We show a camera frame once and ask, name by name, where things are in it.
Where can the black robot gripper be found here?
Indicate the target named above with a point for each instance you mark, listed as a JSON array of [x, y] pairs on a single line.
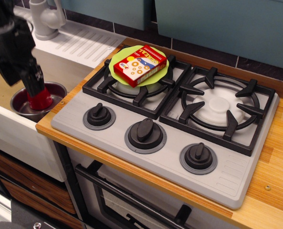
[[16, 44]]

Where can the red toy sweet potato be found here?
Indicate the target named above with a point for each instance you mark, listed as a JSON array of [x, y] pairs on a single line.
[[40, 101]]

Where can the red cereal box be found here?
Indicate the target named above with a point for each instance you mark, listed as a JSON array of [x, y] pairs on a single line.
[[140, 65]]

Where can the stainless steel pot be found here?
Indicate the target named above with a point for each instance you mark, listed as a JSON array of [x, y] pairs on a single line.
[[20, 105]]

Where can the light green plastic plate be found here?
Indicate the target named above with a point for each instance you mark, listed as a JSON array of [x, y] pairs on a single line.
[[155, 77]]

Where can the grey toy faucet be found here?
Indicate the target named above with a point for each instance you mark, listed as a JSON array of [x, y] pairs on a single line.
[[46, 21]]

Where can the black left stove knob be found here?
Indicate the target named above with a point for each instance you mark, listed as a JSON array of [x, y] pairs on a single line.
[[99, 117]]

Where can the black stove knob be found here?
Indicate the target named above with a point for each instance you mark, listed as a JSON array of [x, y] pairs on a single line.
[[198, 159], [145, 137], [99, 117]]

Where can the wooden drawer front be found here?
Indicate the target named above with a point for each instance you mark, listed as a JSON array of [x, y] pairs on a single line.
[[31, 180]]

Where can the black left burner grate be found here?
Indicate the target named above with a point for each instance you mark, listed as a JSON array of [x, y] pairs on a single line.
[[148, 100]]

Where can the black burner grate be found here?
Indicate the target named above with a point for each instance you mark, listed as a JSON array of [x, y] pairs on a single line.
[[221, 109], [148, 100]]

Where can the black middle stove knob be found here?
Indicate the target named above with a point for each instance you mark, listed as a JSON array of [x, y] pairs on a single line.
[[145, 137]]

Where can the toy oven door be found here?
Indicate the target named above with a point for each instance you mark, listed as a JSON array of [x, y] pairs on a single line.
[[130, 212]]

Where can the grey toy stove top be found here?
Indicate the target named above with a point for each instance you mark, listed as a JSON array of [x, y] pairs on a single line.
[[227, 184]]

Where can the black right stove knob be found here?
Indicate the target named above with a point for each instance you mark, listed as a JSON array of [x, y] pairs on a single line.
[[198, 159]]

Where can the black right burner grate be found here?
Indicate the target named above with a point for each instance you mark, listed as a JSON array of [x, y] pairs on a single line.
[[221, 109]]

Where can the black oven door handle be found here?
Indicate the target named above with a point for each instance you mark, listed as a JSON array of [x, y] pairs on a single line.
[[122, 188]]

